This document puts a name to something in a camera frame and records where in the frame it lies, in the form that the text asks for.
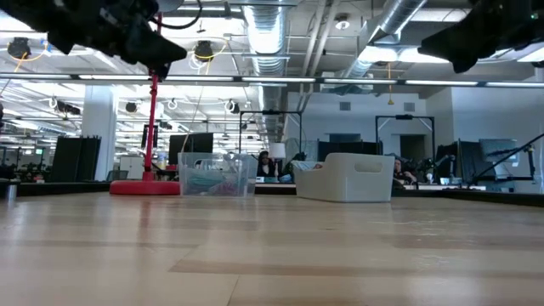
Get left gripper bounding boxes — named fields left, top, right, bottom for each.
left=63, top=0, right=188, bottom=81

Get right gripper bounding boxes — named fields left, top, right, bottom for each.
left=418, top=0, right=544, bottom=74

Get grey plastic bin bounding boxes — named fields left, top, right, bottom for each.
left=292, top=152, right=395, bottom=204

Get white square pillar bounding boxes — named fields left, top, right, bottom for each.
left=81, top=84, right=116, bottom=182

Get black screen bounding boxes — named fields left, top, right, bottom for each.
left=168, top=132, right=214, bottom=166

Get grey computer monitor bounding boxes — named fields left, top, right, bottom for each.
left=479, top=138, right=520, bottom=163

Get white cabinet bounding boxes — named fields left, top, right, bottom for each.
left=118, top=155, right=145, bottom=180

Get clear plastic bin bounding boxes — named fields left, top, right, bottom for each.
left=177, top=151, right=259, bottom=199

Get black partition panel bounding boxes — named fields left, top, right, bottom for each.
left=50, top=135, right=102, bottom=183

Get person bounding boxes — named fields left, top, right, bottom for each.
left=256, top=149, right=281, bottom=179
left=393, top=156, right=420, bottom=188

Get red desk lamp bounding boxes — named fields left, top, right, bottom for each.
left=109, top=12, right=182, bottom=196

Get white table lamp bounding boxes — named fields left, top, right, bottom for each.
left=268, top=142, right=287, bottom=179

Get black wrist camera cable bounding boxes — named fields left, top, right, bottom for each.
left=148, top=0, right=203, bottom=31

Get black ceiling camera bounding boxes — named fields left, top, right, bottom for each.
left=7, top=37, right=31, bottom=60
left=194, top=40, right=216, bottom=64

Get silver ventilation duct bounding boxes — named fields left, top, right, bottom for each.
left=339, top=0, right=428, bottom=82
left=241, top=0, right=291, bottom=144

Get black metal gantry frame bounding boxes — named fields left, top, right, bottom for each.
left=239, top=109, right=303, bottom=179
left=375, top=113, right=436, bottom=186

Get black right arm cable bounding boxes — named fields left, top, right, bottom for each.
left=467, top=133, right=544, bottom=188

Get silver metal post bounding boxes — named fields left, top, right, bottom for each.
left=4, top=180, right=18, bottom=204

